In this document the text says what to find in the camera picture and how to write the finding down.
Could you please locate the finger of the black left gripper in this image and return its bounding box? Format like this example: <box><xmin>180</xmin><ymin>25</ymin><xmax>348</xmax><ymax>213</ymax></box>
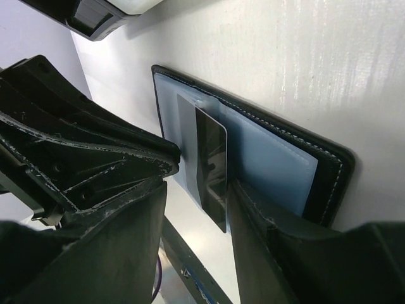
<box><xmin>1</xmin><ymin>55</ymin><xmax>180</xmax><ymax>168</ymax></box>
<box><xmin>1</xmin><ymin>121</ymin><xmax>179</xmax><ymax>219</ymax></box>

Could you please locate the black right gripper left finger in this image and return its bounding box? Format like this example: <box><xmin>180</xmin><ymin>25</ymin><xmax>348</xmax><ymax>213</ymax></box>
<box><xmin>1</xmin><ymin>180</ymin><xmax>167</xmax><ymax>303</ymax></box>

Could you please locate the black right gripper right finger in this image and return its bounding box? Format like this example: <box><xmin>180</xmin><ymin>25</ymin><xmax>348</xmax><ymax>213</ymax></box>
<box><xmin>228</xmin><ymin>180</ymin><xmax>404</xmax><ymax>303</ymax></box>

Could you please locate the black leather card holder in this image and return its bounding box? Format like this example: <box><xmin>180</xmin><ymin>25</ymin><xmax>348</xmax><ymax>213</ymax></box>
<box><xmin>151</xmin><ymin>65</ymin><xmax>356</xmax><ymax>227</ymax></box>

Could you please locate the dark grey card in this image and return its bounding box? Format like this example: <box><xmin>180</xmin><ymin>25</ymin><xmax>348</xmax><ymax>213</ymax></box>
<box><xmin>177</xmin><ymin>95</ymin><xmax>227</xmax><ymax>232</ymax></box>

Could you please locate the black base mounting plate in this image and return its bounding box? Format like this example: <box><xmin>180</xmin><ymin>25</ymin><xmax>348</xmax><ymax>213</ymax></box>
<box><xmin>161</xmin><ymin>218</ymin><xmax>231</xmax><ymax>303</ymax></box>

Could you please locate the black left bin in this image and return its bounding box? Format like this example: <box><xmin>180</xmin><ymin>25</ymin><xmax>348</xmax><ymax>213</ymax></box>
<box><xmin>22</xmin><ymin>0</ymin><xmax>138</xmax><ymax>41</ymax></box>

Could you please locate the white middle bin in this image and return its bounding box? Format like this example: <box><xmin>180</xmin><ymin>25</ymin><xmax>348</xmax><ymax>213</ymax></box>
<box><xmin>108</xmin><ymin>0</ymin><xmax>163</xmax><ymax>15</ymax></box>

